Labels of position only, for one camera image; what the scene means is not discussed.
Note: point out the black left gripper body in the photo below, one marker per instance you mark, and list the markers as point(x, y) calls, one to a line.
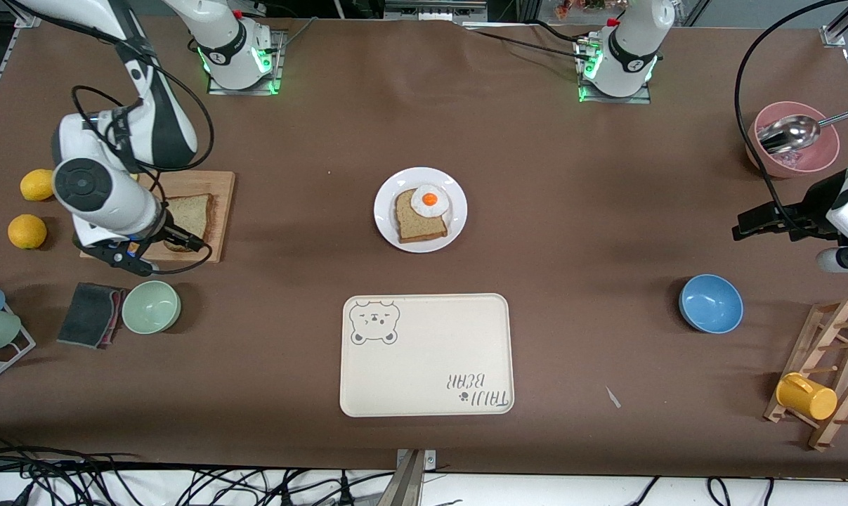
point(811, 208)

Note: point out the brown bread slice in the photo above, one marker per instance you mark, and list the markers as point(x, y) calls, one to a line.
point(195, 211)
point(413, 228)

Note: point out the white round plate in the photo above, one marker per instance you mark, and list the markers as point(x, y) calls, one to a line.
point(388, 211)

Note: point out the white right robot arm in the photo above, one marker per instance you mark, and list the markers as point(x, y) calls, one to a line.
point(107, 190)

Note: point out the clear ice cube pieces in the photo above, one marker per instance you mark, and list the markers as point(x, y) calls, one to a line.
point(792, 160)

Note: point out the pink bowl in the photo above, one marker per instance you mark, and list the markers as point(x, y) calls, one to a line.
point(824, 151)

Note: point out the bamboo cutting board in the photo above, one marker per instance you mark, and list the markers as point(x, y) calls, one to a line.
point(223, 183)

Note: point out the pale green bowl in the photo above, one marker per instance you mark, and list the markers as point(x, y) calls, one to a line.
point(151, 307)

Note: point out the metal scoop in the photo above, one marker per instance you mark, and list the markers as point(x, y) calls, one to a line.
point(789, 133)

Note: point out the blue bowl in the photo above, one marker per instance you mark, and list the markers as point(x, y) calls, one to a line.
point(710, 303)

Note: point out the pink cloth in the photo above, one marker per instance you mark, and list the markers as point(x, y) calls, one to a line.
point(116, 316)

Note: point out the wooden mug rack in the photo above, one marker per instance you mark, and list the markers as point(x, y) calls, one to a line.
point(835, 330)

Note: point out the brown table cover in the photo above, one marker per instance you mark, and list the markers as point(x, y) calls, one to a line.
point(290, 176)

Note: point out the grey folded cloth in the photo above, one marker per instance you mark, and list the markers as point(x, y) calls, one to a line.
point(86, 315)

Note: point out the yellow lemon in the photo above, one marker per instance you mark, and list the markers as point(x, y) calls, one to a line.
point(27, 232)
point(36, 185)

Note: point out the yellow mug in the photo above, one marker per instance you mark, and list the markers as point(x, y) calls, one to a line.
point(806, 397)

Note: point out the aluminium profile bar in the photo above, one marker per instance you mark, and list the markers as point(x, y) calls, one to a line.
point(842, 24)

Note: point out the white paper scrap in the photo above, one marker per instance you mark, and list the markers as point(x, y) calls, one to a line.
point(612, 397)

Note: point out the toy fried egg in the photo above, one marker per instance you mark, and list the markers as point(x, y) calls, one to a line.
point(431, 200)

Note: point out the cream bear print tray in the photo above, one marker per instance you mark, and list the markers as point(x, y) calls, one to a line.
point(424, 358)

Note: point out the colourful toy pile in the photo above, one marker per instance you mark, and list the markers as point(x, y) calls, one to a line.
point(578, 5)

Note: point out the metal camera pole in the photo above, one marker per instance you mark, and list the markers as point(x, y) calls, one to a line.
point(406, 485)

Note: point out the metal frame equipment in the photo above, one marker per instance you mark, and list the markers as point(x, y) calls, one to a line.
point(431, 8)

